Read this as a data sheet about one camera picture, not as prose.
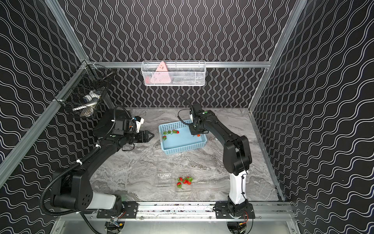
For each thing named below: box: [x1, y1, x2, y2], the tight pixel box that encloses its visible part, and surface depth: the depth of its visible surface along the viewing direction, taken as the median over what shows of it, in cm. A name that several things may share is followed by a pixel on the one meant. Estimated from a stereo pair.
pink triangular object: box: [149, 61, 171, 84], surface depth 92 cm
